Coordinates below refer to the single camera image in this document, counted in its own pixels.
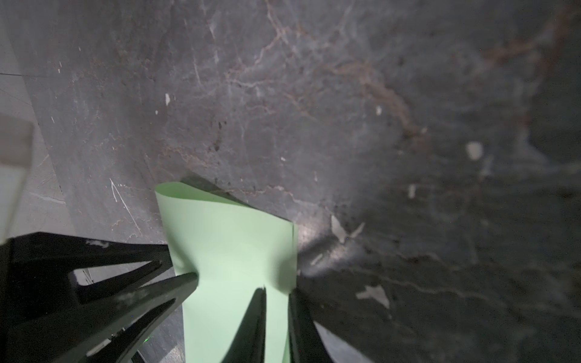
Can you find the light green paper sheet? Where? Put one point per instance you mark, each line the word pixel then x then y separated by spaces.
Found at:
pixel 234 250

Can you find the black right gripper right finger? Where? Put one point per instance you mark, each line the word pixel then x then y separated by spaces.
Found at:
pixel 306 345

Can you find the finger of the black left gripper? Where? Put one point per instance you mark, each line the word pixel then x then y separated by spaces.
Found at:
pixel 107 330
pixel 37 271

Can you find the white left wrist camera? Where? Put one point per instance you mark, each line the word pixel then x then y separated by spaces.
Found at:
pixel 16 158

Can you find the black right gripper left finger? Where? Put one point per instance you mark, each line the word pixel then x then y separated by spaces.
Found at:
pixel 249 343

